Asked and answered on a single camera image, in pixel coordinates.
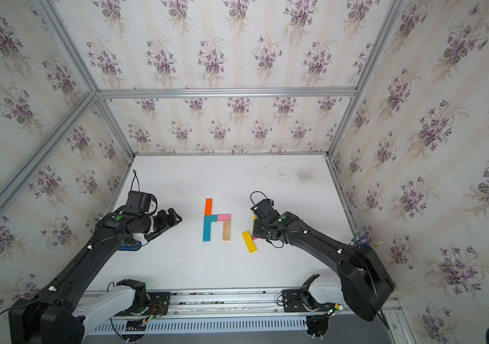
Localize natural beige wooden block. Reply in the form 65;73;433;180
222;220;231;241

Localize teal wooden block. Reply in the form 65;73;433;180
202;220;212;242
204;215;218;222

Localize light pink wooden block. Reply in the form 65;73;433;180
217;214;231;222

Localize orange wooden block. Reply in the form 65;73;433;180
204;199;213;216

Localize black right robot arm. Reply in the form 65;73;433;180
251;206;395;321

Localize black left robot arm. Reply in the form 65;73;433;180
4;191;182;343

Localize yellow long wooden block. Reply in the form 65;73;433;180
242;231;257;254

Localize blue black small device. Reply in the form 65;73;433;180
118;242;143;252

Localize pink pen cup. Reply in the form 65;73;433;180
353;234;384;248

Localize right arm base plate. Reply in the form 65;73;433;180
282;289;336;313

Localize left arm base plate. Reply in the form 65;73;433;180
115;292;171;318

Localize aluminium mounting rail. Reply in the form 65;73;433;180
46;283;402;321

